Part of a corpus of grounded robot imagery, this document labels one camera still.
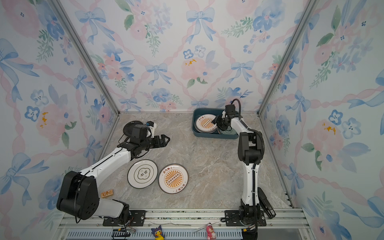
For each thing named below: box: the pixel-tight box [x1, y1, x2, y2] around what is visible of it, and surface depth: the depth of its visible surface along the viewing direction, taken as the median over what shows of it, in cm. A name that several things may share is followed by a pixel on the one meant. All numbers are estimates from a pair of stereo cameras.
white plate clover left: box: [127, 159, 158, 189], surface depth 90 cm
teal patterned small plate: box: [220, 126, 238, 135], surface depth 108 cm
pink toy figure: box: [206, 222, 217, 240], surface depth 70 cm
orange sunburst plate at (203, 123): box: [194, 114, 218, 133], surface depth 112 cm
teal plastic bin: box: [191, 107, 239, 140], surface depth 108 cm
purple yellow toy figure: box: [151, 225, 165, 240], surface depth 69 cm
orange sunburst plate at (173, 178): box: [158, 163, 189, 195], surface depth 88 cm
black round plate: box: [123, 120, 144, 137], surface depth 112 cm
